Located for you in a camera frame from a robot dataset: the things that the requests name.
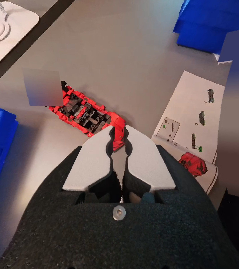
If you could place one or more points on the red lego car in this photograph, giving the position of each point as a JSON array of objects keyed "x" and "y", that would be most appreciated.
[{"x": 94, "y": 117}]

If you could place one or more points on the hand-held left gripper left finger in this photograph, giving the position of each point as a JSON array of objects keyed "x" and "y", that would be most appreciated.
[{"x": 90, "y": 164}]

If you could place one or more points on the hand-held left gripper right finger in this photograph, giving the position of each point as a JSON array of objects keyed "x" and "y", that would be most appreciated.
[{"x": 146, "y": 159}]

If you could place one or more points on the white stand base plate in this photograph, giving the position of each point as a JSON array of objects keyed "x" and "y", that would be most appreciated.
[{"x": 20, "y": 27}]

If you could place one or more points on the lego instruction booklet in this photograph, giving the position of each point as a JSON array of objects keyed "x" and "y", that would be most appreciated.
[{"x": 190, "y": 109}]

